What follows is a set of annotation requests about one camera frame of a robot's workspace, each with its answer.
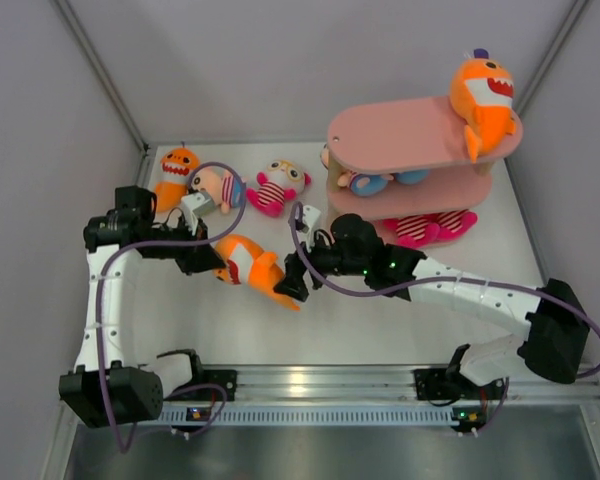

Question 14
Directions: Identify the pink three-tier shelf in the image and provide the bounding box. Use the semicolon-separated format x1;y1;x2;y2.
327;96;523;221

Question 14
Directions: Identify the pink striped plush on shelf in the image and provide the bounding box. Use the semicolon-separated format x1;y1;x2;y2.
382;215;440;249

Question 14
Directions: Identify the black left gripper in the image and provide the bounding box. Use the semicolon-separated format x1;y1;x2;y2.
144;214;225;276

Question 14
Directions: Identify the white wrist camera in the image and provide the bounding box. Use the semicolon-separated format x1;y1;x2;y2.
179;192;216;235
293;205;322;237

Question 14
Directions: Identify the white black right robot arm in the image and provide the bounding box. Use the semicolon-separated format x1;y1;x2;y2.
274;214;590;397

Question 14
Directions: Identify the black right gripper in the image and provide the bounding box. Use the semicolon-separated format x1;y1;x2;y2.
276;226;369;302

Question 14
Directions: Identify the white slotted cable duct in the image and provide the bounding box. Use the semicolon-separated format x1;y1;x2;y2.
154;403;481;427

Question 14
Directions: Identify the blue doll plush on shelf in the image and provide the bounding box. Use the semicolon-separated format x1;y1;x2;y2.
335;169;430;197

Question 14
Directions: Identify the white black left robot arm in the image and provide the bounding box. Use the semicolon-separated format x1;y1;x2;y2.
59;186;224;428

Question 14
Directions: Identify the white pink glasses plush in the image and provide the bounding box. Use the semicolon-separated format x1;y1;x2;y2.
246;159;312;218

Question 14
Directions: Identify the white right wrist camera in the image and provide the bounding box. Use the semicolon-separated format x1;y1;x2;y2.
293;205;322;237

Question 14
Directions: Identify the doll plush striped shirt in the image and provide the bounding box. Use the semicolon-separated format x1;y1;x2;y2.
188;167;246;216

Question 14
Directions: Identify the orange shark plush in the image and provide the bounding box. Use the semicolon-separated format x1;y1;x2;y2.
213;234;300;311
449;48;517;163
154;146;200;213

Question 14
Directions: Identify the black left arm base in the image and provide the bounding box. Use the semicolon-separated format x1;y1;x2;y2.
197;368;238;402

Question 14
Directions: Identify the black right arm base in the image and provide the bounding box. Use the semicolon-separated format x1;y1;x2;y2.
413;368;461;407

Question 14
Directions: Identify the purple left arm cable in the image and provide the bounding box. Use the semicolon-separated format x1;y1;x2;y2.
97;162;247;454

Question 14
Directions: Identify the aluminium mounting rail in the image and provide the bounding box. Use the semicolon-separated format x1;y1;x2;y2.
64;362;600;404

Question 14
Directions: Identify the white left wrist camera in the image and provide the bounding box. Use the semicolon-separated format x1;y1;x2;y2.
179;192;216;235

